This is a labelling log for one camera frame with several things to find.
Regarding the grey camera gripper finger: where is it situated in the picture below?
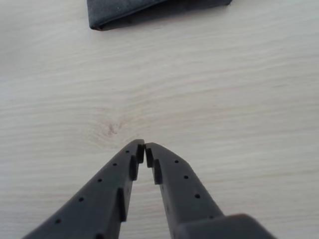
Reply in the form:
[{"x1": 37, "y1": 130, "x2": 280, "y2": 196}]
[
  {"x1": 21, "y1": 138, "x2": 146, "y2": 239},
  {"x1": 146, "y1": 141, "x2": 278, "y2": 239}
]

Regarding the dark grey mat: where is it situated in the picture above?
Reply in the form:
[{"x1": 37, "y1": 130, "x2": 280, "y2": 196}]
[{"x1": 86, "y1": 0, "x2": 234, "y2": 32}]

